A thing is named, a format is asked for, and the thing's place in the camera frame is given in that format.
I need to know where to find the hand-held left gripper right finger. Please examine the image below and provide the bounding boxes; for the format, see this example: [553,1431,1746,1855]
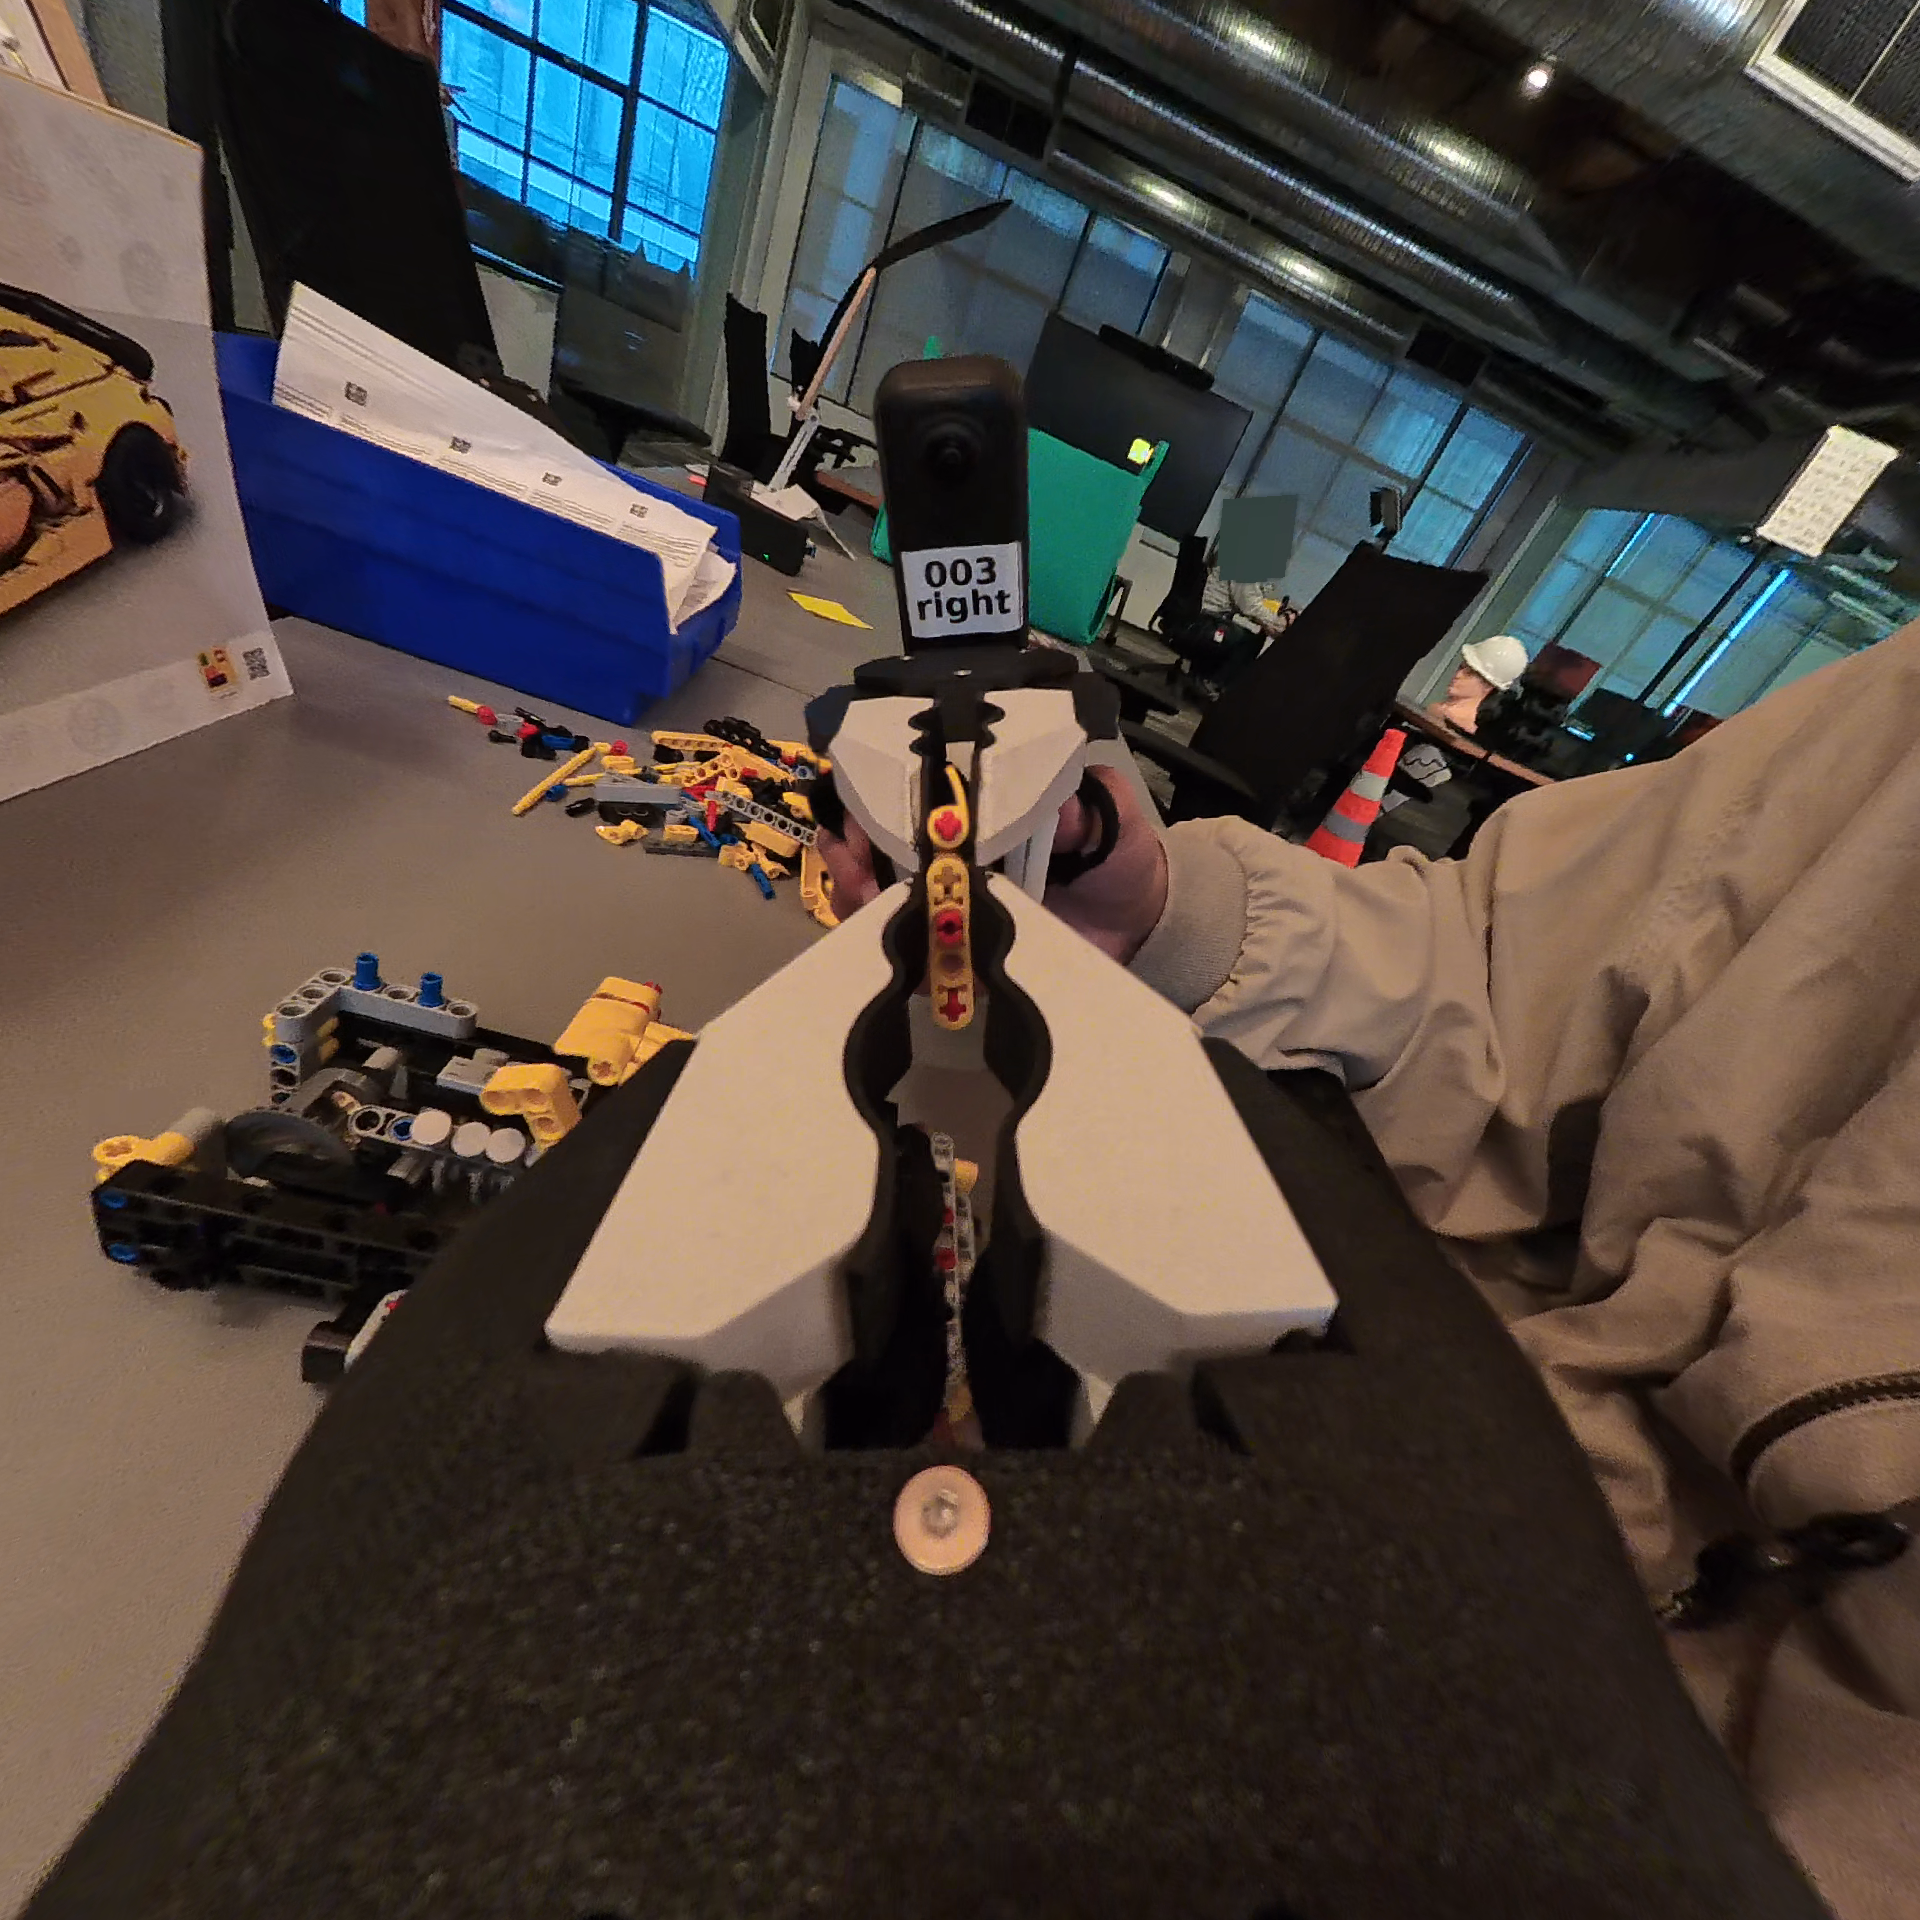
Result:
[976,872,1341,1439]

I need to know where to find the pile of bricks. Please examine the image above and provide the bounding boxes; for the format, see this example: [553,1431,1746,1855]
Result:
[447,693,844,932]

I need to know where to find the white hanging printed sign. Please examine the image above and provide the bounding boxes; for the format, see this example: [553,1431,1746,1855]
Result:
[1755,423,1901,556]

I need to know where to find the yellow black brick subassembly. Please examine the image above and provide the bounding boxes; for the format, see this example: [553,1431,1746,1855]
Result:
[480,976,700,1149]

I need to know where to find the black box with green light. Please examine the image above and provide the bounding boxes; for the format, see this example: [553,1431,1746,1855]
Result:
[702,467,816,575]

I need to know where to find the teal fabric bin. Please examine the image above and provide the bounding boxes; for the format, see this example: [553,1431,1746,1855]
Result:
[866,428,1169,650]

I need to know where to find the yellow beam with red pins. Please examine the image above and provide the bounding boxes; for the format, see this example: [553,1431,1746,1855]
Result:
[919,762,988,1426]

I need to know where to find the black standing panel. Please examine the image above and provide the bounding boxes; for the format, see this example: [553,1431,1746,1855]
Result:
[157,0,500,369]

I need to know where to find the person's right hand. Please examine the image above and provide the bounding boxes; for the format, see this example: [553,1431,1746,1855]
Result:
[1047,772,1171,973]

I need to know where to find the person's beige jacket torso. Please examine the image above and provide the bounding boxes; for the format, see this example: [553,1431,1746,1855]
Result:
[1351,621,1920,1920]

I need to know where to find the person's right forearm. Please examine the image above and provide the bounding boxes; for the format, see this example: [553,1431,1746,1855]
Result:
[1132,810,1653,1142]

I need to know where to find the white desk lamp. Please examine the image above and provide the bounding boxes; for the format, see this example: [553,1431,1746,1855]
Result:
[767,199,1013,498]

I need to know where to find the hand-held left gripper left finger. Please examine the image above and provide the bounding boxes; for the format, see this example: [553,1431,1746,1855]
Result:
[543,881,924,1445]

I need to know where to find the orange traffic cone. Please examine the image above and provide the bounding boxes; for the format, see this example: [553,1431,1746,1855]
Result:
[1303,726,1412,868]

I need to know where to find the blue plastic bin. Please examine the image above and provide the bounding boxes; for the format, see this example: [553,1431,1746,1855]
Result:
[216,331,745,730]

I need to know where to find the metal air duct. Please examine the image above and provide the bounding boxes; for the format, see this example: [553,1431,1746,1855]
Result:
[842,0,1920,287]

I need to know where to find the grey desk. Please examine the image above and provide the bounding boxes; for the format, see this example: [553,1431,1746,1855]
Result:
[0,450,1202,1920]

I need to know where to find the dark wall monitor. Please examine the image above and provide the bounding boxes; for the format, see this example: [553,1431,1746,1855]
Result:
[1024,311,1254,541]

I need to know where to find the white printed paper sheets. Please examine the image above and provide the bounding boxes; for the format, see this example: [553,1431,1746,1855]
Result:
[269,282,740,627]

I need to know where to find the black lanyard strap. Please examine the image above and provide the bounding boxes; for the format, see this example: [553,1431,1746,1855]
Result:
[1656,1506,1920,1633]

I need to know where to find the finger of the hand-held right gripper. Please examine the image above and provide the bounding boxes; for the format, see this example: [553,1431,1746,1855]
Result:
[828,697,940,887]
[967,690,1095,902]

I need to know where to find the black brick car chassis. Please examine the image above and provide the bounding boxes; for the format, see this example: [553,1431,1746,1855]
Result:
[91,953,700,1383]

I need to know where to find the instruction booklet with car picture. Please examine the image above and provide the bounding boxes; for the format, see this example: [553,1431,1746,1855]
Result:
[0,68,293,803]

